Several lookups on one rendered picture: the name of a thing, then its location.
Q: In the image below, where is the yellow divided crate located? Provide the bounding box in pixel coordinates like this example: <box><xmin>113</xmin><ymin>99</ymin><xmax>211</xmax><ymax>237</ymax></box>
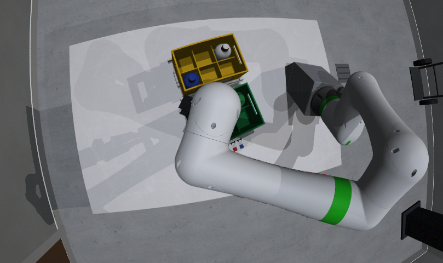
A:
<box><xmin>171</xmin><ymin>35</ymin><xmax>243</xmax><ymax>96</ymax></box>

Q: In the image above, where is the white pick list strip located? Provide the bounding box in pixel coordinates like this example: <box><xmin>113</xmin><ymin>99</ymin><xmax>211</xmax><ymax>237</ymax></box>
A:
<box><xmin>228</xmin><ymin>134</ymin><xmax>252</xmax><ymax>152</ymax></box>

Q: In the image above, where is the white bottle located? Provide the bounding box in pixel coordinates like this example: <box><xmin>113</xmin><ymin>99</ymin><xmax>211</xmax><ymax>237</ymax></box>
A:
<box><xmin>214</xmin><ymin>43</ymin><xmax>231</xmax><ymax>61</ymax></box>

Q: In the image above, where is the green divided crate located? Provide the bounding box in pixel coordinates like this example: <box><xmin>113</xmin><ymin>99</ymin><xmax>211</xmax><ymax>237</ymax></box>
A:
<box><xmin>230</xmin><ymin>85</ymin><xmax>258</xmax><ymax>141</ymax></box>

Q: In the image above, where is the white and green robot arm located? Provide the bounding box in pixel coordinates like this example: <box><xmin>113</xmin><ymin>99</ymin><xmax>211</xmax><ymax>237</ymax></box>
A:
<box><xmin>175</xmin><ymin>71</ymin><xmax>429</xmax><ymax>231</ymax></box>

